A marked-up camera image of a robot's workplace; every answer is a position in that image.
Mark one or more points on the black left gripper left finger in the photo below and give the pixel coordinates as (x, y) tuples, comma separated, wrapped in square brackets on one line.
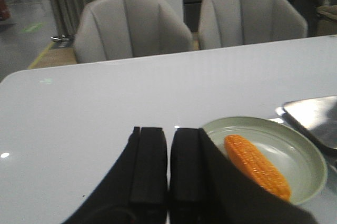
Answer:
[(135, 188)]

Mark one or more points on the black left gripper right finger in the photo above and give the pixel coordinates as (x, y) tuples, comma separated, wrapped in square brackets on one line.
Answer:
[(205, 187)]

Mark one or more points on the orange corn cob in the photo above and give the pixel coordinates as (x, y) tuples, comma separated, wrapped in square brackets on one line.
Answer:
[(256, 166)]

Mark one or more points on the pale green round plate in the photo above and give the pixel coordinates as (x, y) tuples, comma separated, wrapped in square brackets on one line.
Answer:
[(294, 155)]

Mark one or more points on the black silver kitchen scale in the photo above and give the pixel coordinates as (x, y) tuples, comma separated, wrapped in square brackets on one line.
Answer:
[(315, 118)]

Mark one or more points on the left grey upholstered chair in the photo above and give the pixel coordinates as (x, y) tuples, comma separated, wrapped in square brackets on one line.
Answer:
[(123, 29)]

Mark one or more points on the grey upholstered chair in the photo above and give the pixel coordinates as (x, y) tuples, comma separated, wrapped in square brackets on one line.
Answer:
[(123, 29), (226, 23)]

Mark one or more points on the right grey upholstered chair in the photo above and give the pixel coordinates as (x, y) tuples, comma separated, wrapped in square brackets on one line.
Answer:
[(226, 23)]

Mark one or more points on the beige cushion at right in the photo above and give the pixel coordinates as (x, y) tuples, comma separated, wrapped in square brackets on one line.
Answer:
[(327, 20)]

